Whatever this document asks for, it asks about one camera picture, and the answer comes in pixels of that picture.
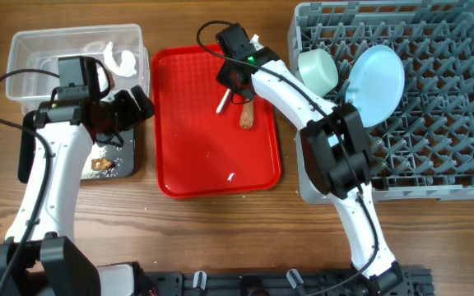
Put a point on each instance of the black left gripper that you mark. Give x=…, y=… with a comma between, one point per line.
x=132, y=116

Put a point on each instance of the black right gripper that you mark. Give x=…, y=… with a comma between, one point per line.
x=221, y=78

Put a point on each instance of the white plastic spoon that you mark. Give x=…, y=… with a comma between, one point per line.
x=223, y=101

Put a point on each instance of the white rice pile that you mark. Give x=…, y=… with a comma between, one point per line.
x=122, y=157

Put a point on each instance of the orange carrot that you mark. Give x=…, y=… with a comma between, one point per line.
x=247, y=118

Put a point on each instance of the brown food scrap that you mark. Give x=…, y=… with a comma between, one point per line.
x=102, y=164

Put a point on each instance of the green bowl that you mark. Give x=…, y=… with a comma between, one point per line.
x=318, y=71

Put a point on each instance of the light blue plate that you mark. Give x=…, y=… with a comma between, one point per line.
x=376, y=84

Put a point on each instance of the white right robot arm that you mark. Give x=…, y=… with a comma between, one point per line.
x=337, y=156

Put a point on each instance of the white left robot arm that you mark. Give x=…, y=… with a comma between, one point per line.
x=38, y=255

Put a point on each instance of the grey dishwasher rack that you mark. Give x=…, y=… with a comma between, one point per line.
x=425, y=149

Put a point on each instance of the black tray bin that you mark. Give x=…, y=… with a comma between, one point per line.
x=126, y=144

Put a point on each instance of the red plastic tray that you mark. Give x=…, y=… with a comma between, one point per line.
x=196, y=148

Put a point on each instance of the clear plastic bin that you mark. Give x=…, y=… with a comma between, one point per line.
x=119, y=47

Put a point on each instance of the small white paper scrap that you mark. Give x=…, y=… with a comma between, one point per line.
x=230, y=177

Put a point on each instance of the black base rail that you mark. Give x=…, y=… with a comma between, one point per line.
x=241, y=284

